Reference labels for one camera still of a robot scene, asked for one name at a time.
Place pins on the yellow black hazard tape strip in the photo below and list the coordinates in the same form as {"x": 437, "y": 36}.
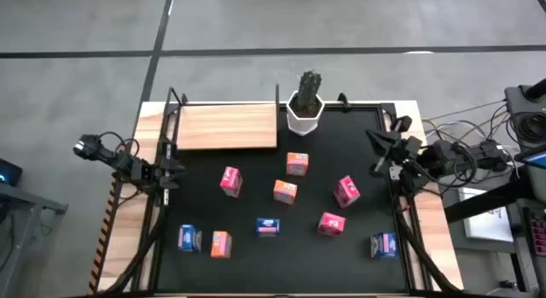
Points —
{"x": 103, "y": 234}

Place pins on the green cactus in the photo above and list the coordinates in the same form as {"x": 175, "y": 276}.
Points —
{"x": 309, "y": 91}

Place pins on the black desk beam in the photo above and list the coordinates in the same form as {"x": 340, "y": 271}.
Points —
{"x": 482, "y": 202}

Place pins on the red Froot Loops cereal box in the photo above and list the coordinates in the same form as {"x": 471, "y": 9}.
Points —
{"x": 231, "y": 181}
{"x": 346, "y": 191}
{"x": 331, "y": 224}

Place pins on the black keyboard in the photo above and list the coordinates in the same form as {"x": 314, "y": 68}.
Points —
{"x": 538, "y": 236}

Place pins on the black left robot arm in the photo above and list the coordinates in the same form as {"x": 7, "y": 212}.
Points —
{"x": 115, "y": 159}

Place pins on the blue Frosted Flakes cereal box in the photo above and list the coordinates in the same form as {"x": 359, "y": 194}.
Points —
{"x": 384, "y": 244}
{"x": 189, "y": 238}
{"x": 268, "y": 226}

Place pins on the orange Mini Wheats cereal box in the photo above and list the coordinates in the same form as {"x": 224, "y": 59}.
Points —
{"x": 221, "y": 244}
{"x": 297, "y": 163}
{"x": 285, "y": 192}

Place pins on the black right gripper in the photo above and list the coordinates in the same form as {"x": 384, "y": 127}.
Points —
{"x": 409, "y": 150}

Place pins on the black table clamp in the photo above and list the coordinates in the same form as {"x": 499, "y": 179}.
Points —
{"x": 343, "y": 99}

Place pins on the wooden shelf board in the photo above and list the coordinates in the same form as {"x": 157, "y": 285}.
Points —
{"x": 226, "y": 126}

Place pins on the black aluminium rig frame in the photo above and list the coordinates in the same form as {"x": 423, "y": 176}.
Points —
{"x": 150, "y": 242}

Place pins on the black table mat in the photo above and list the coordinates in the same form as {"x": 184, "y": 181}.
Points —
{"x": 277, "y": 264}

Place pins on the white plant pot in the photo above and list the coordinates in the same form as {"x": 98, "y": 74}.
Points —
{"x": 303, "y": 125}

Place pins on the dark grey equipment stand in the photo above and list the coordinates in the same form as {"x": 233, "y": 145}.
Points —
{"x": 522, "y": 97}

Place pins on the white desk pad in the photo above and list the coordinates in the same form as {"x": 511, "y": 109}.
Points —
{"x": 486, "y": 225}

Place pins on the white metal bracket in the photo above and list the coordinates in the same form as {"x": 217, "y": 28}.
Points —
{"x": 394, "y": 173}

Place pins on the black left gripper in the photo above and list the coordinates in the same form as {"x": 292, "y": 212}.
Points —
{"x": 153, "y": 174}

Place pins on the grey metal side table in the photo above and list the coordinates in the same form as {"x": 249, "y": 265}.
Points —
{"x": 25, "y": 197}

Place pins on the black metal shelf frame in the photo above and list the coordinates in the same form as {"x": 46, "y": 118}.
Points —
{"x": 277, "y": 97}

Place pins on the monitor with blue screen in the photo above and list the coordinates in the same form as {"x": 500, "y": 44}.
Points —
{"x": 535, "y": 159}

